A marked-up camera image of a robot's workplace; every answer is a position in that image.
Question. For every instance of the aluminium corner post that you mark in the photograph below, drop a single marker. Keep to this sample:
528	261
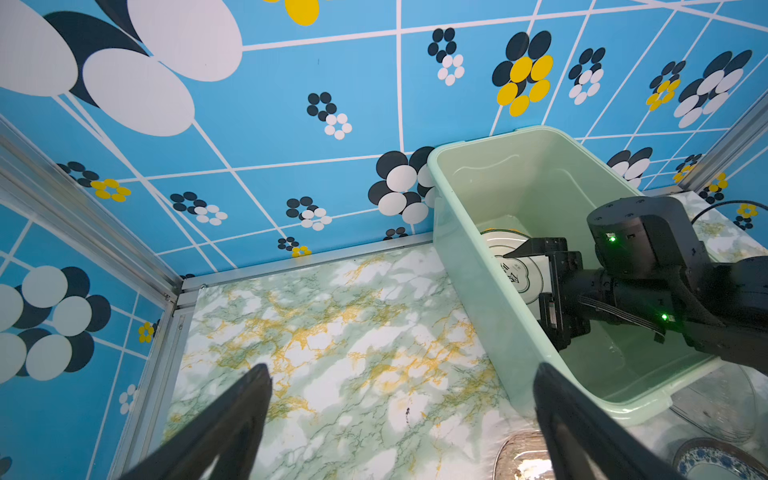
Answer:
36	184
747	130

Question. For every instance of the white plate teal emblem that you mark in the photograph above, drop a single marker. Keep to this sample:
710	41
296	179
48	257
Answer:
530	276

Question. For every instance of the right aluminium corner post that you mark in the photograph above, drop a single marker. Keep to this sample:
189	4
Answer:
747	130

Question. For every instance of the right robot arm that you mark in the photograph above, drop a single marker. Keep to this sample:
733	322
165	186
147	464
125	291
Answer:
654	273

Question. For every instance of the left aluminium corner post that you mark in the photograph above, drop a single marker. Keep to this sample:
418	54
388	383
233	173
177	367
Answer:
36	184

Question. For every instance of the light green plastic bin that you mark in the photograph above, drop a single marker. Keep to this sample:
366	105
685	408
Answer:
543	183

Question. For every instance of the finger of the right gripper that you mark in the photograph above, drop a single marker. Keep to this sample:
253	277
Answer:
538	246

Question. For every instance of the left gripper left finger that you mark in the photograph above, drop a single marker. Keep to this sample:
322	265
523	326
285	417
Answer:
223	439

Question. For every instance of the pink glass plate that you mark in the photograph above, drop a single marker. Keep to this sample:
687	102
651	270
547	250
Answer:
523	456

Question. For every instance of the clear glass plate near bin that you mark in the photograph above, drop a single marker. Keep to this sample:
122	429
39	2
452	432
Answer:
723	404

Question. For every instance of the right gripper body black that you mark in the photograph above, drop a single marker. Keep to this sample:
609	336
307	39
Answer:
572	297

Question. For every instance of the blue floral ceramic plate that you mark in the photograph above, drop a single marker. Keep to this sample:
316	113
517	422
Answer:
707	458

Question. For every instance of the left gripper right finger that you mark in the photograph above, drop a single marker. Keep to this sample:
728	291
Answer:
582	439

